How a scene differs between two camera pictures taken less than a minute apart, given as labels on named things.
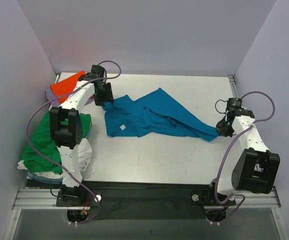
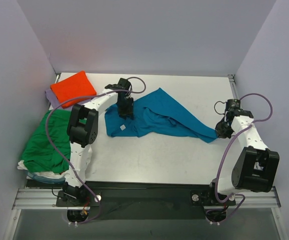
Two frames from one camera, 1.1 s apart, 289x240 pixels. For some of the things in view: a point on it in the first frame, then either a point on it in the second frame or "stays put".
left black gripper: [104, 99] -> [125, 110]
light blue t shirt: [44, 179] stays put
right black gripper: [222, 128] stays put
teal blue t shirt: [155, 113] stays put
